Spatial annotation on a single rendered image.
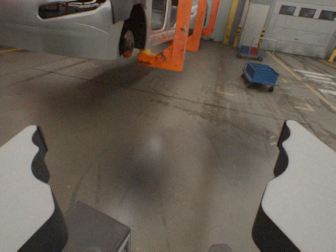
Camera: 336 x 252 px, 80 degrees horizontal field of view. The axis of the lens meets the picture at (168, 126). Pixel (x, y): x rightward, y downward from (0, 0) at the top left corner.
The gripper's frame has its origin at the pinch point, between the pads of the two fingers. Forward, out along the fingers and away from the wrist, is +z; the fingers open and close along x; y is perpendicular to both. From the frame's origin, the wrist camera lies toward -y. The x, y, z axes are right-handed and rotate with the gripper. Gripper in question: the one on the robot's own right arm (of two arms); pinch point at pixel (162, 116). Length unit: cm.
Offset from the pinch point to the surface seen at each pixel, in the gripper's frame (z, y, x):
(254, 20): 988, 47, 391
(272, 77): 399, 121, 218
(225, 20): 1172, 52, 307
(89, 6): 195, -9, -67
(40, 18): 187, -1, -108
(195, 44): 470, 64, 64
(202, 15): 469, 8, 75
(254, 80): 404, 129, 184
